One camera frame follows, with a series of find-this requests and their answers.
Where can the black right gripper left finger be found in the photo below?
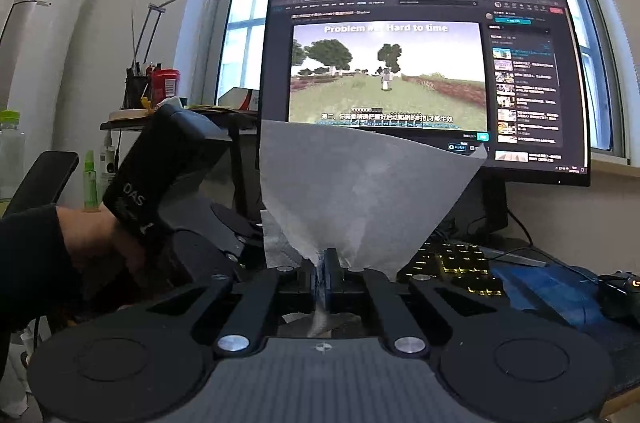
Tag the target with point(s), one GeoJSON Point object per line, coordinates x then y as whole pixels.
{"type": "Point", "coordinates": [263, 301]}

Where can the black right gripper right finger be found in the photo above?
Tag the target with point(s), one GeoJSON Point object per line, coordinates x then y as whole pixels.
{"type": "Point", "coordinates": [369, 294]}

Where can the white paper tissue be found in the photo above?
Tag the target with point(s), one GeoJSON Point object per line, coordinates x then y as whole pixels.
{"type": "Point", "coordinates": [374, 198]}

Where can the blue patterned ceramic mug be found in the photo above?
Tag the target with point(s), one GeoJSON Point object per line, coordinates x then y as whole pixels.
{"type": "Point", "coordinates": [278, 251]}

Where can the black sleeved left forearm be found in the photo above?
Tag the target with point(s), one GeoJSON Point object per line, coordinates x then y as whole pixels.
{"type": "Point", "coordinates": [36, 269]}

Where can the person's left hand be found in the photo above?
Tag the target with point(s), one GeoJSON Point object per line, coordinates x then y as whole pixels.
{"type": "Point", "coordinates": [91, 234]}

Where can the black backlit mechanical keyboard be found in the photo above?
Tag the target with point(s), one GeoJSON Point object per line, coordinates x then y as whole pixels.
{"type": "Point", "coordinates": [459, 264]}

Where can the green spray bottle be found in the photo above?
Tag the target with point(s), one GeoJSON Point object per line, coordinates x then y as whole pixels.
{"type": "Point", "coordinates": [89, 183]}

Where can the white red box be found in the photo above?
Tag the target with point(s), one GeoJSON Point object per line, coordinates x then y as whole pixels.
{"type": "Point", "coordinates": [240, 99]}

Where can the red cylindrical can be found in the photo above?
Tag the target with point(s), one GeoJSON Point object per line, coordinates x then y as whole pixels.
{"type": "Point", "coordinates": [164, 84]}

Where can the black smartphone on stand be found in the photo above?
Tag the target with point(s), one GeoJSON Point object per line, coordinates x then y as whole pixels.
{"type": "Point", "coordinates": [44, 182]}

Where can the blue desk mat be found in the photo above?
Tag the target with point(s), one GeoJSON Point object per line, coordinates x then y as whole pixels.
{"type": "Point", "coordinates": [568, 296]}

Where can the black pen holder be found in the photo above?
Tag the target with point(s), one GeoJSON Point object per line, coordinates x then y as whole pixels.
{"type": "Point", "coordinates": [137, 87]}

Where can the clear plastic water bottle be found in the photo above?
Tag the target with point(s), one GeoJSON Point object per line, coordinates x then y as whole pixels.
{"type": "Point", "coordinates": [12, 146]}

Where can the black gaming mouse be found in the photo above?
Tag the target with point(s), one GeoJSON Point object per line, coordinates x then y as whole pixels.
{"type": "Point", "coordinates": [618, 297]}

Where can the black AOC computer monitor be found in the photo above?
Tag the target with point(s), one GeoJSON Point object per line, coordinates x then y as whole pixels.
{"type": "Point", "coordinates": [502, 75]}

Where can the white standing air conditioner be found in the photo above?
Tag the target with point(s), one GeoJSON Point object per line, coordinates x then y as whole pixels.
{"type": "Point", "coordinates": [35, 39]}

